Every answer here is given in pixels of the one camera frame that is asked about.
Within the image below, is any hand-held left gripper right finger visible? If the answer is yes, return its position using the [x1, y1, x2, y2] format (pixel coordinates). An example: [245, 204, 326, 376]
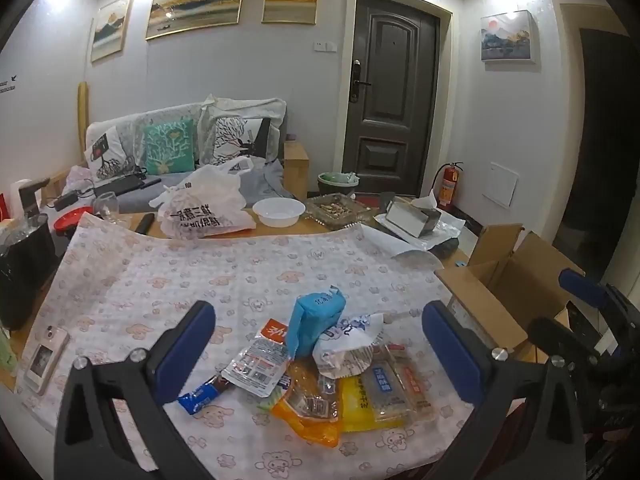
[421, 301, 583, 480]

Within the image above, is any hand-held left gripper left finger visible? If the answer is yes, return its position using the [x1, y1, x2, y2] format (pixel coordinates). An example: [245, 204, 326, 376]
[54, 301, 217, 480]

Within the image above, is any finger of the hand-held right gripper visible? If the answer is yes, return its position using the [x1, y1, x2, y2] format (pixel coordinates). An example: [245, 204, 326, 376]
[559, 268, 640, 333]
[529, 316, 608, 362]

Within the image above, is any cardboard box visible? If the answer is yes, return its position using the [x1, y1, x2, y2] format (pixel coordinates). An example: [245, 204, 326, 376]
[434, 223, 586, 361]

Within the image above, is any orange snack packet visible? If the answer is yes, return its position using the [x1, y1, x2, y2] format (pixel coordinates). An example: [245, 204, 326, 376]
[270, 360, 346, 448]

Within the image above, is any blue candy bar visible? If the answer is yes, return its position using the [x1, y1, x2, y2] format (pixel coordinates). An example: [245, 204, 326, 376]
[177, 375, 233, 415]

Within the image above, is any clear biscuit packet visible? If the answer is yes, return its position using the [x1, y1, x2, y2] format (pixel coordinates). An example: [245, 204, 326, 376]
[370, 342, 433, 423]

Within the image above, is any white red-topped snack packet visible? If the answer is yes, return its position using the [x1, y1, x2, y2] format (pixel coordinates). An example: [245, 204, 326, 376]
[221, 317, 292, 398]

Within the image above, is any printed tablecloth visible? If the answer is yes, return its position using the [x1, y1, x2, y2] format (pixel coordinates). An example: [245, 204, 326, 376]
[15, 211, 476, 480]

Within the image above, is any crumpled white blue packet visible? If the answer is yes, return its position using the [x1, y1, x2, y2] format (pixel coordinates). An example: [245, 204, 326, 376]
[312, 311, 401, 380]

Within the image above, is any yellow snack packet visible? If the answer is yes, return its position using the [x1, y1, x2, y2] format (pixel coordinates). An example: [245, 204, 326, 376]
[337, 365, 408, 433]

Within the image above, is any blue snack packet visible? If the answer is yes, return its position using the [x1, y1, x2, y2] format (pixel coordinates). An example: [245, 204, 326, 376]
[287, 285, 347, 358]

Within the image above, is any white smartphone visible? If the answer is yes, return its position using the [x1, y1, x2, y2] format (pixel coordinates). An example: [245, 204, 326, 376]
[24, 326, 70, 395]

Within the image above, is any metal tissue box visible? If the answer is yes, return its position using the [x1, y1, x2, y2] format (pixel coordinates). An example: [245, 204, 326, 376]
[385, 191, 443, 238]

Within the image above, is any white plastic shopping bag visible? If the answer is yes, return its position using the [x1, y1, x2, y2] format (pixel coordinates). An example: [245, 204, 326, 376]
[149, 156, 256, 240]

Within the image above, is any red fire extinguisher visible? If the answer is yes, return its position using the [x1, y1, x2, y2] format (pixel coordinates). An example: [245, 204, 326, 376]
[432, 161, 464, 211]

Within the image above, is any wine glass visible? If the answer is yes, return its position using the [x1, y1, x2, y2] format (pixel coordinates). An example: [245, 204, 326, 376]
[92, 191, 121, 224]

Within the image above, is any white bowl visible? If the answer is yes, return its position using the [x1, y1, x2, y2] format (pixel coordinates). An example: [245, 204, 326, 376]
[252, 197, 306, 228]

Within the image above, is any red bowl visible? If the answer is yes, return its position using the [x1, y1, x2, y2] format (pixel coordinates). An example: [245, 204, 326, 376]
[52, 206, 96, 236]

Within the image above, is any pale green object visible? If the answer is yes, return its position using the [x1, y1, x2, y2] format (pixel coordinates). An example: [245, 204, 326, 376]
[0, 330, 18, 376]

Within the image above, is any black kettle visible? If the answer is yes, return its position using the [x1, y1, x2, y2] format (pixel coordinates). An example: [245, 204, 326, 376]
[0, 212, 58, 331]

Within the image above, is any black laptop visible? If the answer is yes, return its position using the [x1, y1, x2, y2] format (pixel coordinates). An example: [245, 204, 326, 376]
[92, 174, 163, 196]

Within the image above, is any glass ashtray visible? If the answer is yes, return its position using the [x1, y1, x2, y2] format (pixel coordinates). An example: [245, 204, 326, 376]
[305, 191, 386, 226]

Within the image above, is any grey sofa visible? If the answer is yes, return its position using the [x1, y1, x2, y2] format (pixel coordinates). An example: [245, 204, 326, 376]
[82, 100, 311, 213]

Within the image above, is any green trash bin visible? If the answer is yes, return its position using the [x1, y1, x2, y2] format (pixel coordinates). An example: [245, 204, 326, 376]
[317, 172, 360, 200]

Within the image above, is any pink plastic bag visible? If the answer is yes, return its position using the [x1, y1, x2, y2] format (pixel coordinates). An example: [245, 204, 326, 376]
[65, 165, 96, 188]

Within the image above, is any teal coral pillow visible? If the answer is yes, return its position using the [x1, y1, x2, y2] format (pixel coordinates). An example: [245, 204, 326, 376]
[144, 119, 196, 173]

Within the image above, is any wooden side cabinet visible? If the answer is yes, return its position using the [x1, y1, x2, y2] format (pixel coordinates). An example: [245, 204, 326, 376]
[283, 139, 311, 200]

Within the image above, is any white pillow red black print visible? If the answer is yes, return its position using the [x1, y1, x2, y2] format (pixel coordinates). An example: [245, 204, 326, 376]
[85, 127, 136, 181]

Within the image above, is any white pillow black tree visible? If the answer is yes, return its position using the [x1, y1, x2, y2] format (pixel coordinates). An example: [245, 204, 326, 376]
[212, 116, 281, 166]

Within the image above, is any white and black appliance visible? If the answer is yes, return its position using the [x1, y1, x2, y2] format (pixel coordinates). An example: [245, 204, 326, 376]
[10, 178, 51, 218]

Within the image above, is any white framed mountain painting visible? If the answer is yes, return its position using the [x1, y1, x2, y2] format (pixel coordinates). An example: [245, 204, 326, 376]
[480, 10, 538, 63]

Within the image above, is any yellow rolled mat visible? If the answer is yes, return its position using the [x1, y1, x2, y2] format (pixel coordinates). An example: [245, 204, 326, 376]
[76, 81, 91, 166]

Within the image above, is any dark brown door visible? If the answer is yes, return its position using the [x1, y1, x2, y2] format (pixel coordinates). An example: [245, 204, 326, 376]
[342, 0, 441, 198]

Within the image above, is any small mountain painting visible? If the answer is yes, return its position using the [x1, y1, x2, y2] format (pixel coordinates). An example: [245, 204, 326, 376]
[90, 0, 133, 63]

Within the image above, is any large golden tree painting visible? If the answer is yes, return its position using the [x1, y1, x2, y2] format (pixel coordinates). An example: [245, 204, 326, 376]
[145, 0, 249, 41]

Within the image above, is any white wall panel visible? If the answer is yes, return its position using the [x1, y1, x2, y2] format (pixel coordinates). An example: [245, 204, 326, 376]
[482, 161, 519, 208]

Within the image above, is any door handle lock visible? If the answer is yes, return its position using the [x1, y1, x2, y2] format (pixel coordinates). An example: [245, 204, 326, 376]
[350, 59, 372, 103]

